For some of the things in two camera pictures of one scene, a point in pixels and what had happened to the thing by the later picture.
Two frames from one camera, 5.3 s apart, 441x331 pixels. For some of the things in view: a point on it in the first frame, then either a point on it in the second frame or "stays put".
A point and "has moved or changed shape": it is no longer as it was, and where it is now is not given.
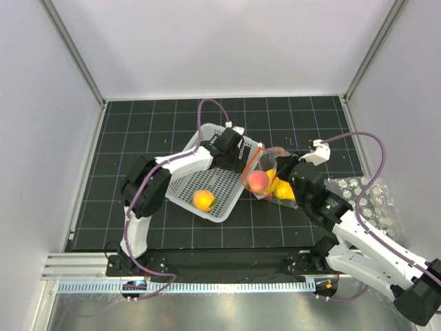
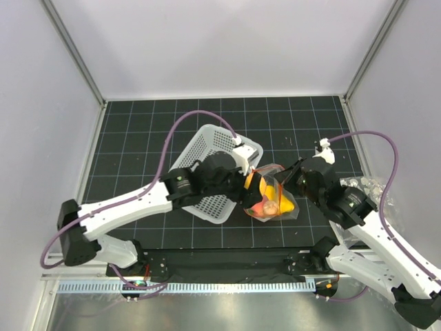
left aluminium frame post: [74, 49] stays put
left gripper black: [238, 165] -> [247, 196]
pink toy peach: [258, 181] has moved or changed shape
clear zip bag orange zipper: [262, 178] has moved or changed shape
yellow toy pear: [282, 189] -> [285, 205]
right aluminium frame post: [395, 9] stays put
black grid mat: [156, 129] stays put
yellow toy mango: [271, 174] -> [271, 192]
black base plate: [281, 263] stays put
